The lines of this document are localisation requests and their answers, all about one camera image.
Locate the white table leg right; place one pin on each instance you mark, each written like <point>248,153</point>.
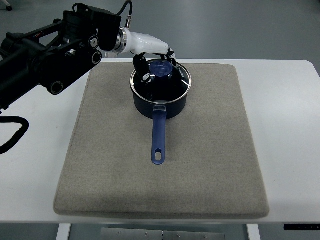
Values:
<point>253,232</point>

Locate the white table leg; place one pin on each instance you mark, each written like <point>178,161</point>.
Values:
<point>63,232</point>
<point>253,232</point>

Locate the beige fabric mat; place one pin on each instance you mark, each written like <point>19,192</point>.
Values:
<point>208,169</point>

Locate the dark blue saucepan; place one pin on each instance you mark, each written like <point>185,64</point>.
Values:
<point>159,111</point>

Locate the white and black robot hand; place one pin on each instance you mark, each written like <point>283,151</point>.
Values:
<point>140,44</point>

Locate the black table control panel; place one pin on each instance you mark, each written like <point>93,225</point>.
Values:
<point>302,227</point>

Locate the glass lid with blue knob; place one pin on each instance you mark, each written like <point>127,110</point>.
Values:
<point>165,83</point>

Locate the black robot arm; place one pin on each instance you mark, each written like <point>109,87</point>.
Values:
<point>57,55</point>

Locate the white table leg left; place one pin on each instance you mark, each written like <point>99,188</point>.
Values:
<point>63,232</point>

